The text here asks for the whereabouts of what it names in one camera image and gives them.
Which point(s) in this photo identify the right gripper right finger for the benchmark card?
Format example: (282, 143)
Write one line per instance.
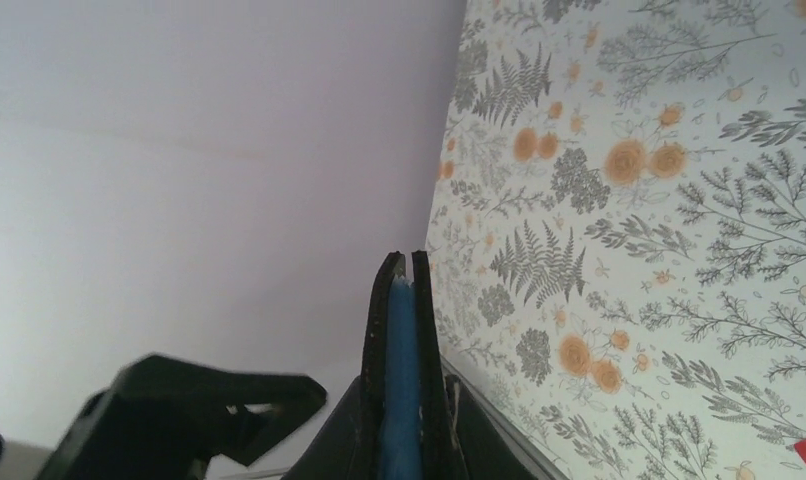
(403, 416)

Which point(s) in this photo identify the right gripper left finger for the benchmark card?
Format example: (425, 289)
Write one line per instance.
(165, 418)

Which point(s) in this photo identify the floral patterned table mat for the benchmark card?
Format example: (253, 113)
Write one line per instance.
(618, 232)

